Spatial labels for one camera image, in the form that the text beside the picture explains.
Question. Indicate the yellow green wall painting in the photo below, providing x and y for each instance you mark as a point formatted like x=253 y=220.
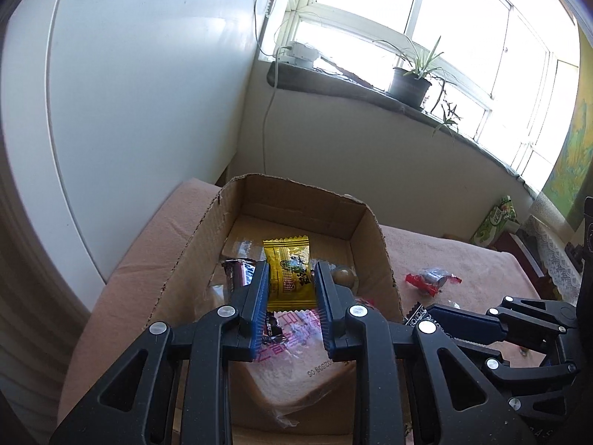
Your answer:
x=570 y=167

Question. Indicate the dark long stick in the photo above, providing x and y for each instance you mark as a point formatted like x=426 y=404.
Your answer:
x=347 y=74

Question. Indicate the white lace cloth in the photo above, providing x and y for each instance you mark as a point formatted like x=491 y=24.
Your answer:
x=556 y=259

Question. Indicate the white router box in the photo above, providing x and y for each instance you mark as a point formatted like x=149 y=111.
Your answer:
x=300 y=54

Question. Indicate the cardboard box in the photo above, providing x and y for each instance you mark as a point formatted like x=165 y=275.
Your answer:
x=296 y=204

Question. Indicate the small black snack packet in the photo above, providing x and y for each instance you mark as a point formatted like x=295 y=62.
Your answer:
x=413 y=315

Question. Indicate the dark wooden cabinet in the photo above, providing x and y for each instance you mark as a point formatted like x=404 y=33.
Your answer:
x=523 y=255

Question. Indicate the pink blanket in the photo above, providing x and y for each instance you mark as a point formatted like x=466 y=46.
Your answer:
x=463 y=250

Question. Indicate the white wardrobe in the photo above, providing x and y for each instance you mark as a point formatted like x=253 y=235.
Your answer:
x=139 y=102

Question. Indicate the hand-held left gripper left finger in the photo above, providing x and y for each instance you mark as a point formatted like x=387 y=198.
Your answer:
x=259 y=306

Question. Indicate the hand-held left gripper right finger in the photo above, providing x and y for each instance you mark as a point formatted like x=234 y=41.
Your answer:
x=324 y=306

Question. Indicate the white framed window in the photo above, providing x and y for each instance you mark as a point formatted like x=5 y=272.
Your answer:
x=463 y=9

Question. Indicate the clear bread packet red print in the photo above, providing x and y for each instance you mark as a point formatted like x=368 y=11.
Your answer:
x=301 y=380

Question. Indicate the round brown candy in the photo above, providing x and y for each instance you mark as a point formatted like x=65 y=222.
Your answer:
x=345 y=277

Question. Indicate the small trailing plant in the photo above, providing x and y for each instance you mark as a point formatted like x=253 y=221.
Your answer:
x=447 y=118

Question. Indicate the potted spider plant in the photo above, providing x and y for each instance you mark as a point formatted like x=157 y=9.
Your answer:
x=407 y=85

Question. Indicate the green printed bag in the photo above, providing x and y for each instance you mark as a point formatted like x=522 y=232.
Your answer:
x=493 y=222

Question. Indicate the dark small ornament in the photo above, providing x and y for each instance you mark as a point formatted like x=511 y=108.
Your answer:
x=574 y=254

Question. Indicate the grey window sill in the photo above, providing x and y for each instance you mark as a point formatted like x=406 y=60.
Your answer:
x=361 y=95

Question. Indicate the yellow snack packet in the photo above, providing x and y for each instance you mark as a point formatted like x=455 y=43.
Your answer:
x=287 y=264

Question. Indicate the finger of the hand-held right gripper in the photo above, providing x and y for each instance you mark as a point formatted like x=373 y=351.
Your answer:
x=468 y=327
x=532 y=380

